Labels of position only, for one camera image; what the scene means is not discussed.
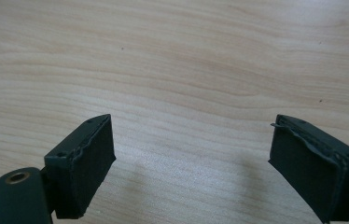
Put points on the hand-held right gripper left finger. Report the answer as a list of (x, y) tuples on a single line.
[(80, 168)]

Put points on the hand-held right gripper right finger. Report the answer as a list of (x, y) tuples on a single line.
[(312, 174)]

